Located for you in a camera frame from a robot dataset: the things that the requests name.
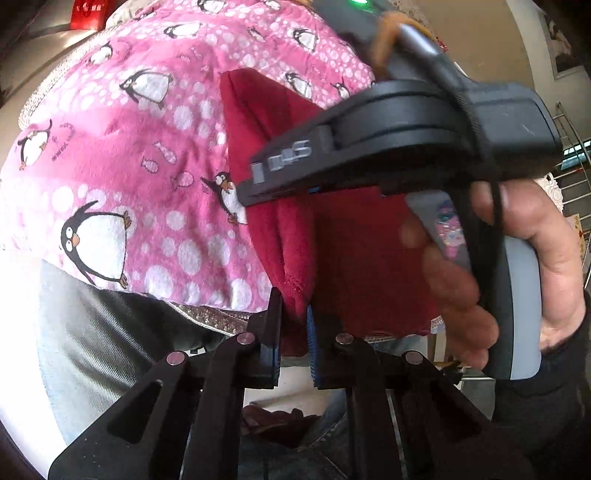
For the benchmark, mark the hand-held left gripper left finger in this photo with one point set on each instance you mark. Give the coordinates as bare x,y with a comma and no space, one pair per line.
270,341

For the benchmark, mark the person's blue jeans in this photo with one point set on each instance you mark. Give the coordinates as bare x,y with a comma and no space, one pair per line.
295,461

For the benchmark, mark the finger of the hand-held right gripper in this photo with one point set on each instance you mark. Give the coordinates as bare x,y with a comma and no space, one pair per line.
286,190

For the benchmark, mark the pink penguin print blanket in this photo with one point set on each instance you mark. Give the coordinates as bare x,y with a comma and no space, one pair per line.
138,161

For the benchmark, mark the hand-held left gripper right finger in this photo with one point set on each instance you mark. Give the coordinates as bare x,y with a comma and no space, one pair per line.
315,355

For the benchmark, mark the person's right hand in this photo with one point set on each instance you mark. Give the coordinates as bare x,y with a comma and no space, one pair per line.
554,258

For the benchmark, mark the dark red sweater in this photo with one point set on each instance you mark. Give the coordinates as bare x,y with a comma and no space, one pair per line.
360,258

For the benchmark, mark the person's left hand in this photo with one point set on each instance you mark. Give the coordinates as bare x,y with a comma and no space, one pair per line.
277,422

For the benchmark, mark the metal railing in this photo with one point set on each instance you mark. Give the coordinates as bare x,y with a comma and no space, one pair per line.
575,152

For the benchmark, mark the red bag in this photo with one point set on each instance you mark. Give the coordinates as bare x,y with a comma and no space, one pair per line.
91,13

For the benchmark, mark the framed picture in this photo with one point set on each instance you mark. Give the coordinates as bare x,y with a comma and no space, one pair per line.
561,46

